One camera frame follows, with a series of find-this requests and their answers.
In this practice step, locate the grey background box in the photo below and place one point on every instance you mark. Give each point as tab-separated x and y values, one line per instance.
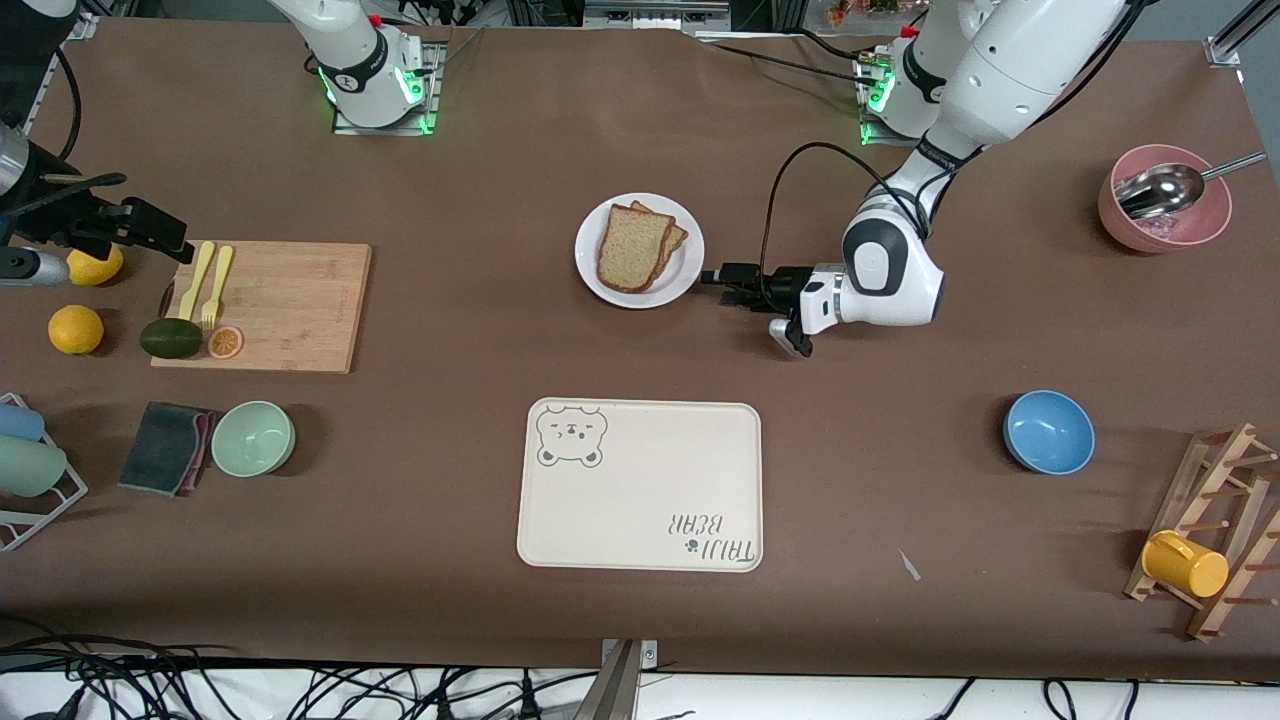
650	15

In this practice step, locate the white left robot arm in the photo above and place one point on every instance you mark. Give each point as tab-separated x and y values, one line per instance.
890	285

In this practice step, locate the aluminium frame profile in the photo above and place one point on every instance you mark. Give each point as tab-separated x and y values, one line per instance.
1240	30
85	25

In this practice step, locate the clear plastic ice cubes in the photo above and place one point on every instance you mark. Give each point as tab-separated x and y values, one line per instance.
1165	228

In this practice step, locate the dark grey folded cloth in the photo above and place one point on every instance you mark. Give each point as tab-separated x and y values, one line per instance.
160	447

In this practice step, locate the metal table edge bracket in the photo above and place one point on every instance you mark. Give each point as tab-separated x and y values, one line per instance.
620	690

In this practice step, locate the light green bowl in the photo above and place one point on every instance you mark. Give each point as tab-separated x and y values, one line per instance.
252	438

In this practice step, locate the yellow plastic knife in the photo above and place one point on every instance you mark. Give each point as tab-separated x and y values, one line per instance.
196	285

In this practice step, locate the wooden peg rack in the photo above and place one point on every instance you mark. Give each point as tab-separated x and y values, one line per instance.
1215	470

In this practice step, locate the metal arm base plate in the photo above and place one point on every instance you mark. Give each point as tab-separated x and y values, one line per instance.
432	100
870	135

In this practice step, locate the yellow lemon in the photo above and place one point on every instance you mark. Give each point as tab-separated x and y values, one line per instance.
76	330
98	270

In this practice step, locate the pale green cup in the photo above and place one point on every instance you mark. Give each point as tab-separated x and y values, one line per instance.
30	467

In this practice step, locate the pink bowl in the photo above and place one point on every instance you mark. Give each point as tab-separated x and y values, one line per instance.
1210	220

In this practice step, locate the toast bread slice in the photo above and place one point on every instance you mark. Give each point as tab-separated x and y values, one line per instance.
632	250
679	238

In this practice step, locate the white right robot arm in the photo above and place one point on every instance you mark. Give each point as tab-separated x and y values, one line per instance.
355	60

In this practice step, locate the dark green avocado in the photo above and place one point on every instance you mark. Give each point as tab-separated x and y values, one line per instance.
170	338

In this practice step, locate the orange slice toy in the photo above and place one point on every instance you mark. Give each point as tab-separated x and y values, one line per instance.
225	342

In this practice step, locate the yellow plastic fork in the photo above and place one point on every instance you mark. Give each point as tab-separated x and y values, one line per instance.
218	285

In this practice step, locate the light blue cup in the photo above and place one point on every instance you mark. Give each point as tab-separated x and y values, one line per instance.
18	422

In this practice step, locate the metal scoop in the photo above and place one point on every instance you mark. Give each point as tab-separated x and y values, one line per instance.
1160	190

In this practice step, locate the pink folded cloth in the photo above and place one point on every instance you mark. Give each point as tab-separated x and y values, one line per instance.
205	450

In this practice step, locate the wooden cutting board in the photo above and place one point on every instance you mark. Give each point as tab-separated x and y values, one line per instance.
300	300

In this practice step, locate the cream bear print tray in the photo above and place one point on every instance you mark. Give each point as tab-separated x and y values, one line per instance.
640	500

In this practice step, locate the yellow mug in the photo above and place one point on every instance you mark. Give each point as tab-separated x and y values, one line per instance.
1185	565

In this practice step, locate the blue bowl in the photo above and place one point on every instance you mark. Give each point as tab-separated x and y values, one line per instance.
1048	432

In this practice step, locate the grey tape scrap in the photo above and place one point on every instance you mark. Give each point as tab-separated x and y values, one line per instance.
909	565

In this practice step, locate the white round plate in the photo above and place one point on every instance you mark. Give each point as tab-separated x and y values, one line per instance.
590	270

